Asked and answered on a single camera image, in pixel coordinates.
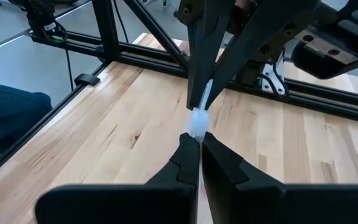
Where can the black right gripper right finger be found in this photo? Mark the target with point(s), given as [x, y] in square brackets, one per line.
[275, 205]

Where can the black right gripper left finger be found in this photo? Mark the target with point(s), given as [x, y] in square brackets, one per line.
[120, 205]

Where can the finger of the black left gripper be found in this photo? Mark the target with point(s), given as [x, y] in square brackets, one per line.
[259, 34]
[204, 56]

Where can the clear plastic zip bag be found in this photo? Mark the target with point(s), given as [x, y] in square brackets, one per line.
[199, 123]

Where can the black controller box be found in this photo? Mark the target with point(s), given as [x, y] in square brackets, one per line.
[42, 18]

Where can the white mounting bracket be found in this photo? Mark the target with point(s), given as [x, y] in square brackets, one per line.
[269, 77]

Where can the black frame clip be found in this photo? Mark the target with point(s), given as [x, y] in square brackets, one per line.
[87, 80]

